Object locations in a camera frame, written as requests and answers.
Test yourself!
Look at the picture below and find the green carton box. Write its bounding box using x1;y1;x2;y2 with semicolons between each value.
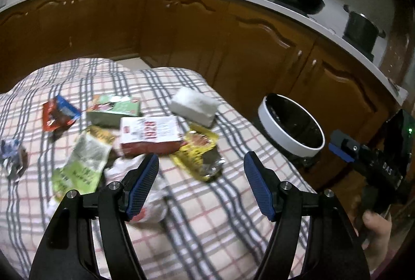
85;94;142;129

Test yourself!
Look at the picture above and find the person's right hand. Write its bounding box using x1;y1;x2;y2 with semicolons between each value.
362;211;393;272

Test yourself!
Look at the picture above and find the white round bin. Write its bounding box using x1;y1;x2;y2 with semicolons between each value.
257;93;325;158

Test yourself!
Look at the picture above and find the green and white packet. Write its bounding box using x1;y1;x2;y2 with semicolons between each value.
51;125;116;203

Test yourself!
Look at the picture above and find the red and white packet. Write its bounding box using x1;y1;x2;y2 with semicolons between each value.
119;115;191;158

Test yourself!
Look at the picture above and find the orange and blue snack wrapper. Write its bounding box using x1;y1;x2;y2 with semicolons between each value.
42;95;81;132

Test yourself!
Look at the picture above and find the blue silver wrapper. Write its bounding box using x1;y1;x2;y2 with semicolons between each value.
0;138;30;182

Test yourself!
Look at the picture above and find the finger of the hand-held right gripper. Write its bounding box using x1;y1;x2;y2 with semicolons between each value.
328;142;356;164
331;130;359;151

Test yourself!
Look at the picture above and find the white wrapper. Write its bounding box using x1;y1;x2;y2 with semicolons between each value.
103;153;170;224

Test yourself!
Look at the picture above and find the dark cooking pot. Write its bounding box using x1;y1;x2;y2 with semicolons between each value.
342;4;387;51

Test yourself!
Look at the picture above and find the wooden kitchen cabinet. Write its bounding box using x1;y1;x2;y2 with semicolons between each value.
0;0;401;190

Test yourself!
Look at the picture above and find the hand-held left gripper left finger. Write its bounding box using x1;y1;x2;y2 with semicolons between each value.
29;153;160;280

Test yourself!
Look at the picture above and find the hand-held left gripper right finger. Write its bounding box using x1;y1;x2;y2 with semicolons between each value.
243;151;372;280

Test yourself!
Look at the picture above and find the yellow foil packet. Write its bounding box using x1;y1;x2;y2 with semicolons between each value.
171;124;225;182

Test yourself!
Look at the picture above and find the white tissue pack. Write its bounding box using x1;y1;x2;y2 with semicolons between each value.
169;87;218;129

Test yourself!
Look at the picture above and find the plaid blanket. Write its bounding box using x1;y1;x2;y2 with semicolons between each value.
0;58;320;280

